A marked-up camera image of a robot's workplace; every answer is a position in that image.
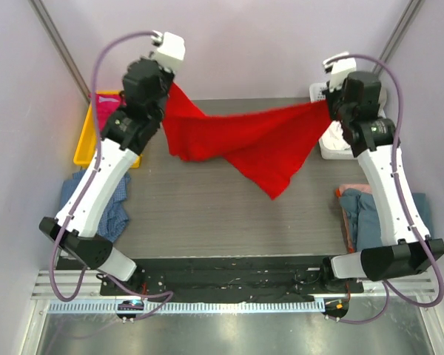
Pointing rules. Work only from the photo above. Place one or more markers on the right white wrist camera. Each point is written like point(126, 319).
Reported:
point(339, 66)

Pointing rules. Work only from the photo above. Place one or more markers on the white perforated basket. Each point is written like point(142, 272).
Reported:
point(316, 94)

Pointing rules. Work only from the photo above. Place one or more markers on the pink t shirt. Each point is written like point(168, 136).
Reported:
point(107, 103)

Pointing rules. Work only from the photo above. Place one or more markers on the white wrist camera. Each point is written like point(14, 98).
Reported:
point(169, 50)
point(339, 66)

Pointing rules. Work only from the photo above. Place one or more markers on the white slotted cable duct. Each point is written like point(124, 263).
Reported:
point(122, 306)

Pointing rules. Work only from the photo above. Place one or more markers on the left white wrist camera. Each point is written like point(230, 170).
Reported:
point(169, 50)

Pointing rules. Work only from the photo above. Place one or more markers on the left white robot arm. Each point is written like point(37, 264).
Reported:
point(127, 131)

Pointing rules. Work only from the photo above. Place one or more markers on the white shirt in basket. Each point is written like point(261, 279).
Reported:
point(332, 138)

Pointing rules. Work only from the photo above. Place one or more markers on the teal folded t shirt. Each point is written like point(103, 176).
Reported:
point(368, 228)

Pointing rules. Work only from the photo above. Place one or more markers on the yellow plastic bin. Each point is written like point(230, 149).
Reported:
point(87, 142)

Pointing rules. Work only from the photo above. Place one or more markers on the red t shirt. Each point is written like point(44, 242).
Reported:
point(267, 147)

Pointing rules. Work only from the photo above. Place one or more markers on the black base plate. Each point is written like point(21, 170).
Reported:
point(266, 279)

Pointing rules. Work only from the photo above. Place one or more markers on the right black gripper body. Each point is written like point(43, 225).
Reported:
point(331, 98)

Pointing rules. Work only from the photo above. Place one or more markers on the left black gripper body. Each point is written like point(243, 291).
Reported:
point(166, 79)

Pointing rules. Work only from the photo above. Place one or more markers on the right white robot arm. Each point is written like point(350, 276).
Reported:
point(407, 247)

